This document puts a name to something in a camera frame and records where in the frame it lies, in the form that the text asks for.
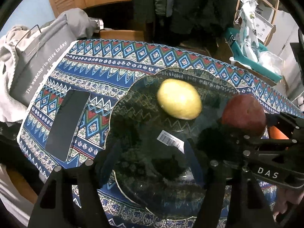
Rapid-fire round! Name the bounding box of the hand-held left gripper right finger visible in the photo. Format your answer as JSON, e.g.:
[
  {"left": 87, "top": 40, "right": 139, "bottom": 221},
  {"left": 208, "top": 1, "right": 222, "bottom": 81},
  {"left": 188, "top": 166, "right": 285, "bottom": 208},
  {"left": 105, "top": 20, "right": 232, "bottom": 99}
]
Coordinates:
[{"left": 184, "top": 139, "right": 277, "bottom": 228}]

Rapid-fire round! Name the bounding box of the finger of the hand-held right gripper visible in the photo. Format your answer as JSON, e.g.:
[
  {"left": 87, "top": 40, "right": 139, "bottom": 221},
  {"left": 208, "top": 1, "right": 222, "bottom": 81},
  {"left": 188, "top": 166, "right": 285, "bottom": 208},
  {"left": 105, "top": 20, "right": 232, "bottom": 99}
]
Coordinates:
[
  {"left": 264, "top": 111, "right": 304, "bottom": 139},
  {"left": 236, "top": 134, "right": 298, "bottom": 159}
]

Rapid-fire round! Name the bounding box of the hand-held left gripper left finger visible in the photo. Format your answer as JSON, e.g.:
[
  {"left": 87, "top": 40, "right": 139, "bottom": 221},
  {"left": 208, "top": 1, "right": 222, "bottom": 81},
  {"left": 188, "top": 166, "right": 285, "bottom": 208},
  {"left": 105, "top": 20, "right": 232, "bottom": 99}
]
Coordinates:
[{"left": 28, "top": 150, "right": 115, "bottom": 228}]

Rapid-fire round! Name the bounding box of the red apple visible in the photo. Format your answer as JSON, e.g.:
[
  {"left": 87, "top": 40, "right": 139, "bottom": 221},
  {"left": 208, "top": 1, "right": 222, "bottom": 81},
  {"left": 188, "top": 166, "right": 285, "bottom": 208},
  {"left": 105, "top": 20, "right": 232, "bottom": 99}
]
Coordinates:
[{"left": 221, "top": 94, "right": 266, "bottom": 137}]

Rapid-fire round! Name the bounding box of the yellow pear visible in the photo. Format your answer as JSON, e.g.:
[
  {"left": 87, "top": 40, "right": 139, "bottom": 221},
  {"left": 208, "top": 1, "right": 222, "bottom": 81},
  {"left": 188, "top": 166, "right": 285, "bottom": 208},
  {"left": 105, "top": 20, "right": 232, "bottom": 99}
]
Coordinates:
[{"left": 157, "top": 78, "right": 202, "bottom": 120}]

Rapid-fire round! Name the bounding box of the dark glass plate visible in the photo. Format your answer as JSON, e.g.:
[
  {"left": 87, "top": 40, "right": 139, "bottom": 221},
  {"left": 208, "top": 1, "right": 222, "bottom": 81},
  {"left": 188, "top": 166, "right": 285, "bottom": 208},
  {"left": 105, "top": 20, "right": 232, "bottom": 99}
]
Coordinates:
[{"left": 103, "top": 68, "right": 269, "bottom": 220}]

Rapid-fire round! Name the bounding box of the person's right hand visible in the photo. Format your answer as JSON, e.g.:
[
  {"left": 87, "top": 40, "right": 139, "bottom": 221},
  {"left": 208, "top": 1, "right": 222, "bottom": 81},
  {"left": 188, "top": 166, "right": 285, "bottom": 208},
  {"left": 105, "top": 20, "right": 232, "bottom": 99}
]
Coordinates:
[{"left": 273, "top": 187, "right": 304, "bottom": 221}]

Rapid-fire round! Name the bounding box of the black phone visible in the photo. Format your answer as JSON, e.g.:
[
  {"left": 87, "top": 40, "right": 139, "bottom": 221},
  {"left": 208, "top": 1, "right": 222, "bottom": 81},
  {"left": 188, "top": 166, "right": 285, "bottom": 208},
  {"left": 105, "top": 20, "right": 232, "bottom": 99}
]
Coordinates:
[{"left": 45, "top": 89, "right": 91, "bottom": 162}]

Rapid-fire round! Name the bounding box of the teal bin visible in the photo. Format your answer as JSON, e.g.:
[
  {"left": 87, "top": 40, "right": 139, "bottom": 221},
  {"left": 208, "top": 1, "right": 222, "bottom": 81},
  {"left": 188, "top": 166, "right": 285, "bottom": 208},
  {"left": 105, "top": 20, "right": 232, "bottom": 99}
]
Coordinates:
[{"left": 224, "top": 27, "right": 283, "bottom": 82}]

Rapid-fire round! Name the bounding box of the clear plastic bag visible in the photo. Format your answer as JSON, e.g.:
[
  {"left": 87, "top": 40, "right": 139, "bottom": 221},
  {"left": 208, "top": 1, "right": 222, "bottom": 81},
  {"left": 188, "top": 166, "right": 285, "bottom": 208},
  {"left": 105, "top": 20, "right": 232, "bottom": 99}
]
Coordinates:
[{"left": 258, "top": 51, "right": 285, "bottom": 76}]

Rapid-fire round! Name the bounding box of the white printed box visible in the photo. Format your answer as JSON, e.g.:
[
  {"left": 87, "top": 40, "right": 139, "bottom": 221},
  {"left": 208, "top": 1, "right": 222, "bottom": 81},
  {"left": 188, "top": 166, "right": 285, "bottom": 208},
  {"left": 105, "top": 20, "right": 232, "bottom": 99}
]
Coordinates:
[{"left": 254, "top": 12, "right": 276, "bottom": 43}]

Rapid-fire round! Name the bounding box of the white printed plastic bag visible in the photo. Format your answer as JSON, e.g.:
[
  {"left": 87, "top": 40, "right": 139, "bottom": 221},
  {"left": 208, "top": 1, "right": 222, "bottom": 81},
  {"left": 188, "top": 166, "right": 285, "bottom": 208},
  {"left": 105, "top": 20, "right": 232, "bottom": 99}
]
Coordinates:
[{"left": 235, "top": 0, "right": 260, "bottom": 62}]

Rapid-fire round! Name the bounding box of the wooden shelf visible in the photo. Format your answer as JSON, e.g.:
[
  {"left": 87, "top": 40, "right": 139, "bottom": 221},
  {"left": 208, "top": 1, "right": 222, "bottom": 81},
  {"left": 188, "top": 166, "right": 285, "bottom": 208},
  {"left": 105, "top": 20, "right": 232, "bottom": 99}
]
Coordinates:
[{"left": 235, "top": 0, "right": 281, "bottom": 29}]

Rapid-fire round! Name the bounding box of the blue patterned tablecloth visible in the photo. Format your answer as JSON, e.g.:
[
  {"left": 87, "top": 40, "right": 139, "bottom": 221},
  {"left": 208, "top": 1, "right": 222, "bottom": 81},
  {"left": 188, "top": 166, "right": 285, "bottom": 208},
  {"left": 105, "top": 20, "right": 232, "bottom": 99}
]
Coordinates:
[{"left": 17, "top": 39, "right": 304, "bottom": 228}]

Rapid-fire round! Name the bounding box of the grey printed bag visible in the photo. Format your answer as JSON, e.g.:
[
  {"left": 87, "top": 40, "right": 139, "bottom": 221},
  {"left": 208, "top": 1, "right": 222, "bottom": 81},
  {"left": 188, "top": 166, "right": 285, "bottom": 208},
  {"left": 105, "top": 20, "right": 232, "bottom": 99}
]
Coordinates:
[{"left": 8, "top": 17, "right": 79, "bottom": 106}]

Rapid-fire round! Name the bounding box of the black coat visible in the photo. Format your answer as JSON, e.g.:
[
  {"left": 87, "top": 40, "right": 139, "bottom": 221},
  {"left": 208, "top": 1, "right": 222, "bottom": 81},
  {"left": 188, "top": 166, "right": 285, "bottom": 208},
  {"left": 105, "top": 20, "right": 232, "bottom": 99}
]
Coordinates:
[{"left": 130, "top": 0, "right": 238, "bottom": 35}]

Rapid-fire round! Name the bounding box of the wooden drawer box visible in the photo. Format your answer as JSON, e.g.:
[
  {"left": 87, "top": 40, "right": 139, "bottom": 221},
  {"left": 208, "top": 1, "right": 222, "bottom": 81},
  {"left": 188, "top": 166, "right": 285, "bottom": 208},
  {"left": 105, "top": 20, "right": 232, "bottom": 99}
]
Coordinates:
[{"left": 100, "top": 28, "right": 145, "bottom": 41}]

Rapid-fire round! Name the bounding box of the grey clothing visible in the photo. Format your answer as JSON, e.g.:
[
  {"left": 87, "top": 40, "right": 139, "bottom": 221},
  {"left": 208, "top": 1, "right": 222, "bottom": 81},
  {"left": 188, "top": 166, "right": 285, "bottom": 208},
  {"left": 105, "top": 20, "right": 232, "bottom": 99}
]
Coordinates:
[{"left": 56, "top": 9, "right": 105, "bottom": 40}]

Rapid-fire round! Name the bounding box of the grey-green jacket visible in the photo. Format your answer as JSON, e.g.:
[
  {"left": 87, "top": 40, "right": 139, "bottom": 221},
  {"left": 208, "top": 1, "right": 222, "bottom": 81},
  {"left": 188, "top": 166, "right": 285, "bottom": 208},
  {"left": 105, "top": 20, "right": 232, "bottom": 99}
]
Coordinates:
[{"left": 154, "top": 0, "right": 172, "bottom": 24}]

